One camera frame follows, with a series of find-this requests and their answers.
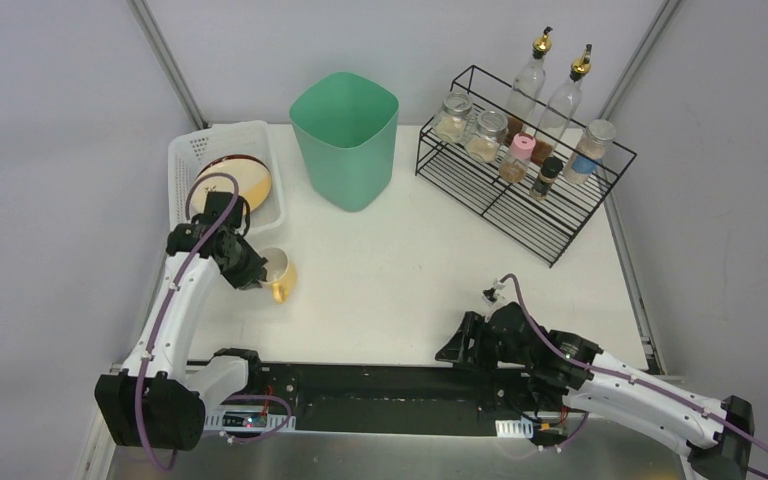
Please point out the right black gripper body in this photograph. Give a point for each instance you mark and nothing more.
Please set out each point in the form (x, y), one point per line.
(475, 340)

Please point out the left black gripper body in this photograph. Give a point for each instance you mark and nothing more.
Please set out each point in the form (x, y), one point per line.
(248, 266)

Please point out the yellow mug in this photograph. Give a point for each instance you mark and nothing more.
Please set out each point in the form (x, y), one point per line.
(279, 275)

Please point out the cream plate with leaf pattern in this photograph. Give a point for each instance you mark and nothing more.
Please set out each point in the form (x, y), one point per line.
(254, 183)

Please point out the black wire rack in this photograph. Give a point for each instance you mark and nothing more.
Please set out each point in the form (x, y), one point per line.
(544, 227)

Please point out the pink lid spice shaker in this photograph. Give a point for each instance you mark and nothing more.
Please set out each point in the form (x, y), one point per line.
(514, 164)

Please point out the black lid pepper shaker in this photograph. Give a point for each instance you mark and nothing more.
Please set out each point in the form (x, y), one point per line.
(549, 171)

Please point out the glass jar with rice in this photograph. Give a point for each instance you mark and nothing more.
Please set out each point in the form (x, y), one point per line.
(486, 136)

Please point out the silver lid spice jar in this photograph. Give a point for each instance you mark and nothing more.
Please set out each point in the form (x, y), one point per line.
(588, 153)

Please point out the glass jar with grains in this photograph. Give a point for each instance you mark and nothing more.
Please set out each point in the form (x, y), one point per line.
(452, 119)

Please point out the gold spout oil bottle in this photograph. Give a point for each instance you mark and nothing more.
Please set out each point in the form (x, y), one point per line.
(526, 86)

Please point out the red rimmed plate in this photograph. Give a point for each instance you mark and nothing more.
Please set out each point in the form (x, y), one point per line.
(234, 157)

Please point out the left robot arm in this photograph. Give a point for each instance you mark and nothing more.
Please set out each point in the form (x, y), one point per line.
(152, 401)

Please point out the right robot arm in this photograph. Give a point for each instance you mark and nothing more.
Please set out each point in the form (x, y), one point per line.
(712, 434)

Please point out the white plastic basket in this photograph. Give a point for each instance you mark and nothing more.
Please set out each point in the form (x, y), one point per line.
(189, 154)

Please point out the green plastic bin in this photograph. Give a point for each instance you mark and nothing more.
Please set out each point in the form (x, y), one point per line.
(345, 126)

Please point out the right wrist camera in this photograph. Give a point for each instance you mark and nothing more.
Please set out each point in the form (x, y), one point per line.
(494, 299)

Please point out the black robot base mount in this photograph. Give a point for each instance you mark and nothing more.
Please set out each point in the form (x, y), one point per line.
(406, 400)

